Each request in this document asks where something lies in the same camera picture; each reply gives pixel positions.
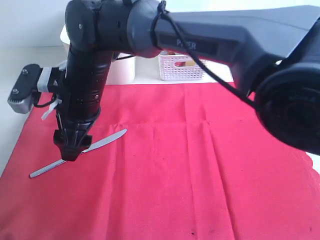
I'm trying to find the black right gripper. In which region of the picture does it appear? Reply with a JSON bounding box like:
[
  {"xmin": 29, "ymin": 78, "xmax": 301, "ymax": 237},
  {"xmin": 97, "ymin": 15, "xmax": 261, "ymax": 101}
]
[{"xmin": 53, "ymin": 49, "xmax": 112, "ymax": 162}]

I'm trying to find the metal table knife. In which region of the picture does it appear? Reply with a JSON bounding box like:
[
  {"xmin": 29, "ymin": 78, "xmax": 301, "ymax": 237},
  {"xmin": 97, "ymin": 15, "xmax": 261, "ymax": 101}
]
[{"xmin": 29, "ymin": 129, "xmax": 127, "ymax": 179}]

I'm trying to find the red table cloth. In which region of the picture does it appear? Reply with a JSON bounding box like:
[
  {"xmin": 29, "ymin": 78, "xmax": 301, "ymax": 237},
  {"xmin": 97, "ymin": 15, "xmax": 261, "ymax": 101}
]
[{"xmin": 0, "ymin": 83, "xmax": 320, "ymax": 240}]

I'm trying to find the red grilled sausage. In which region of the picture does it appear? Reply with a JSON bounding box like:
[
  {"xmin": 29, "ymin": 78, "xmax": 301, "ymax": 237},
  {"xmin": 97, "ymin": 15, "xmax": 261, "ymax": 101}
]
[{"xmin": 174, "ymin": 61, "xmax": 186, "ymax": 67}]

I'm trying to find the yellow lemon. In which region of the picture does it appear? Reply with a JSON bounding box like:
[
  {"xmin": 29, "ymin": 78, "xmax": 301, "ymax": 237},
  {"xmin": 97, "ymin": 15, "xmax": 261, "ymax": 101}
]
[{"xmin": 185, "ymin": 60, "xmax": 196, "ymax": 67}]

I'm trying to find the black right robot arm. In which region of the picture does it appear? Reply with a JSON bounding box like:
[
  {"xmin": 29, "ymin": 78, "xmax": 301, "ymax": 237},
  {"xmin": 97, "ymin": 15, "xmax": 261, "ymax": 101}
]
[{"xmin": 54, "ymin": 0, "xmax": 320, "ymax": 161}]

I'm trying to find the cream plastic storage bin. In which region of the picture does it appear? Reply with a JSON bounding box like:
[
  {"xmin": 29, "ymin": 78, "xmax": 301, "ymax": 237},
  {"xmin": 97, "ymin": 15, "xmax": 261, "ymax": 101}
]
[{"xmin": 59, "ymin": 24, "xmax": 137, "ymax": 86}]

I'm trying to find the white perforated plastic basket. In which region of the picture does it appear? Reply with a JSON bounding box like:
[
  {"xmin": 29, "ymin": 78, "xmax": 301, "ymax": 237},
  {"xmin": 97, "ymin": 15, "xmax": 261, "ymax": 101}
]
[{"xmin": 158, "ymin": 51, "xmax": 205, "ymax": 82}]

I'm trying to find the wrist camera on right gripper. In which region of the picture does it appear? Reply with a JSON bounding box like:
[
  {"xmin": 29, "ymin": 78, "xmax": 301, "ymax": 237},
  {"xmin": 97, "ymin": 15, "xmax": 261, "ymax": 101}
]
[{"xmin": 7, "ymin": 63, "xmax": 65, "ymax": 114}]

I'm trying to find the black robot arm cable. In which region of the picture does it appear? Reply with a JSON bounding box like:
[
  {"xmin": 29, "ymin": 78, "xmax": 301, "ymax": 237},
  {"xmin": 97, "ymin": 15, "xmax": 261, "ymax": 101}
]
[{"xmin": 149, "ymin": 0, "xmax": 261, "ymax": 111}]

